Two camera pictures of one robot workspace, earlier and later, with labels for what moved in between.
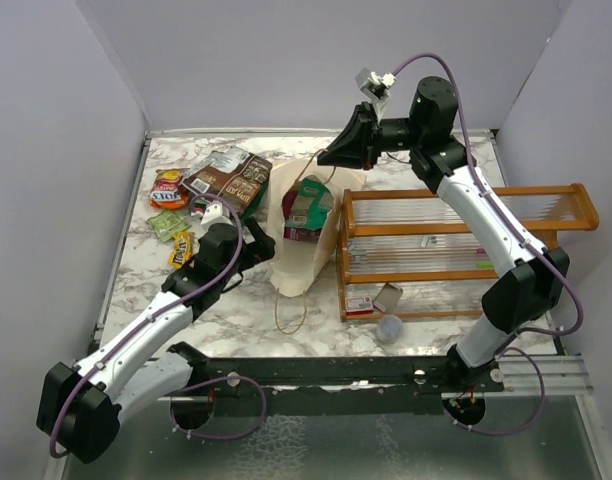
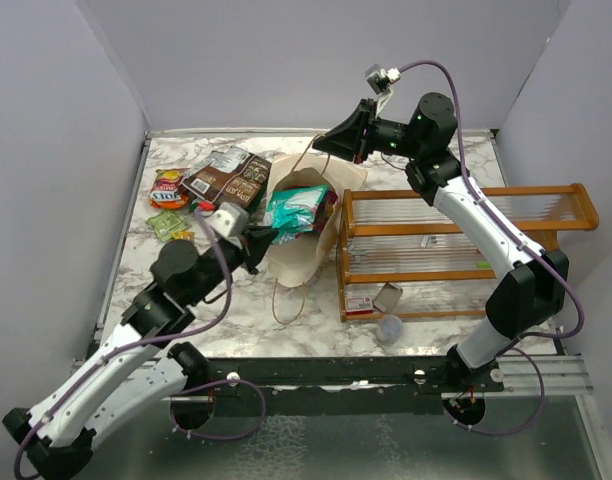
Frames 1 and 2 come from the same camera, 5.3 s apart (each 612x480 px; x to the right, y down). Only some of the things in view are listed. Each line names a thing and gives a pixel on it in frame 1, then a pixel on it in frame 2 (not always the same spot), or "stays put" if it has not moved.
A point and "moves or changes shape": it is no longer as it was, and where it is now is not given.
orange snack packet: (167, 190) stays put
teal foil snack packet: (312, 204) moves or changes shape
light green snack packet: (167, 223) stays put
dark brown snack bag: (236, 174) stays put
